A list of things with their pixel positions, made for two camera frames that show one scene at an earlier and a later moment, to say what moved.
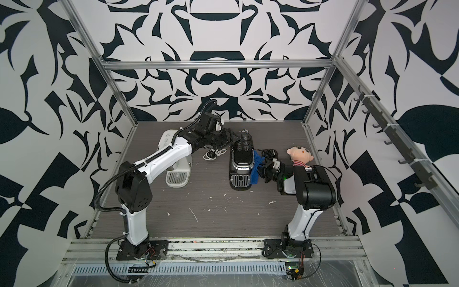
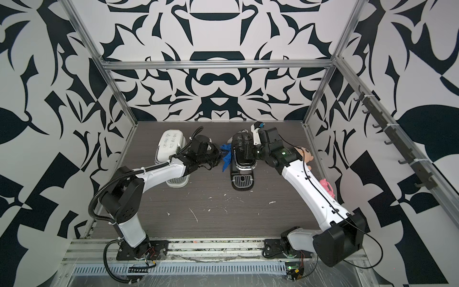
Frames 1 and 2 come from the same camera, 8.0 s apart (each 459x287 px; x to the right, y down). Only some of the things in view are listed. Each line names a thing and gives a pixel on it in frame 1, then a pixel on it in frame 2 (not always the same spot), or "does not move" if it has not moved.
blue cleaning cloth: [259, 160] to [226, 149]
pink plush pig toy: [300, 155] does not move
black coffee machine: [242, 162] does not move
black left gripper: [229, 138] to [219, 154]
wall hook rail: [417, 162] does not move
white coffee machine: [178, 176] does not move
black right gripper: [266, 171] to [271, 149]
